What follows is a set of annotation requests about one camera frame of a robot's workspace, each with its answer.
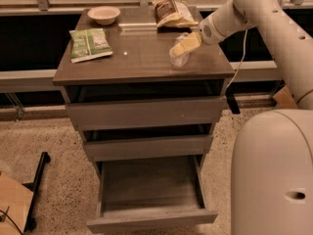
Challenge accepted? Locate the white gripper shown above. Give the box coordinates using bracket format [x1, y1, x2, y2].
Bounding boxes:
[171, 13, 226, 57]

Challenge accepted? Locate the clear plastic water bottle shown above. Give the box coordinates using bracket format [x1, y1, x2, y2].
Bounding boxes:
[168, 32, 194, 69]

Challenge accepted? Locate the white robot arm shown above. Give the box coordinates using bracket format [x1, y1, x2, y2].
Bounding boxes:
[199, 0, 313, 235]

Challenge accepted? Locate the grey drawer cabinet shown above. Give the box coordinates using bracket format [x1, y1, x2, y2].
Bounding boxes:
[52, 6, 236, 171]

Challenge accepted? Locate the grey top drawer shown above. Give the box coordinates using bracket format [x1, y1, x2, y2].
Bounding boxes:
[66, 97, 223, 130]

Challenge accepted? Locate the grey middle drawer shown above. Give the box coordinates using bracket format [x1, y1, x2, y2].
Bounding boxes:
[83, 135, 212, 162]

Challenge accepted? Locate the grey open bottom drawer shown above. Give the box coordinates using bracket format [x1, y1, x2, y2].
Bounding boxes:
[87, 156, 218, 234]

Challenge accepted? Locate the brown chip bag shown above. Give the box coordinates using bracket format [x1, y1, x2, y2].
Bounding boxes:
[153, 0, 197, 28]

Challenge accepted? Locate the green snack bag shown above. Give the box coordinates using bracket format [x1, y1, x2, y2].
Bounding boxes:
[69, 28, 112, 64]

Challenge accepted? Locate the brown cardboard box right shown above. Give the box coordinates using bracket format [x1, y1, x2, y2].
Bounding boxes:
[273, 85, 297, 109]

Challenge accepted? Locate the black metal stand leg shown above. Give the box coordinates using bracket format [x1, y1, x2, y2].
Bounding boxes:
[24, 152, 51, 231]

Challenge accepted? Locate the white power cable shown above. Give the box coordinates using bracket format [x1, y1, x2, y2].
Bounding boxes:
[225, 28, 249, 90]

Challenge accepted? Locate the black cable bottom left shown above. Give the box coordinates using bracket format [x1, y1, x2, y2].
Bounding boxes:
[0, 206, 24, 235]

